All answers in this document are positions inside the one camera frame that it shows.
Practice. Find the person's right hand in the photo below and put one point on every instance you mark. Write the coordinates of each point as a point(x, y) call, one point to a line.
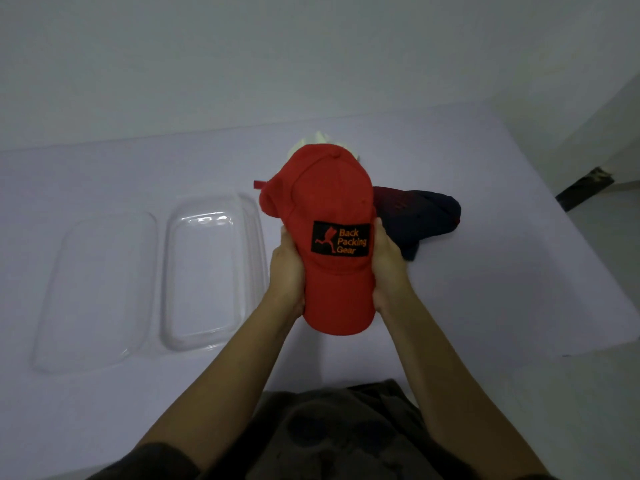
point(392, 279)

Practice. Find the person's left hand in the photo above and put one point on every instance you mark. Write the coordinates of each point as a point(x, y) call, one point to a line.
point(287, 279)

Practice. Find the navy cap with red brim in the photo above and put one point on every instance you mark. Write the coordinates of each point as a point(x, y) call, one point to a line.
point(425, 214)

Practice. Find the clear plastic container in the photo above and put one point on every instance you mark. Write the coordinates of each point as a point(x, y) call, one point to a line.
point(205, 279)

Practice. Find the red cap with black patch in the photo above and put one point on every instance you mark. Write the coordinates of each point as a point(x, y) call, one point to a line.
point(330, 194)

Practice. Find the white cap with colourful logo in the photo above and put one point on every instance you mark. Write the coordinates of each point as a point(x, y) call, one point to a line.
point(320, 139)

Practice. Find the clear plastic lid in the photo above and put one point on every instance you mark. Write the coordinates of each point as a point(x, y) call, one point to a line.
point(95, 294)

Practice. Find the person's left forearm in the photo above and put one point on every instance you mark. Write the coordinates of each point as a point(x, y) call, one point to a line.
point(225, 379)

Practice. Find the person's right forearm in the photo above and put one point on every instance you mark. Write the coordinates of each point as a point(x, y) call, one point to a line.
point(450, 394)

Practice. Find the person's black shirt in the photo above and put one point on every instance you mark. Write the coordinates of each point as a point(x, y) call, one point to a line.
point(345, 434)

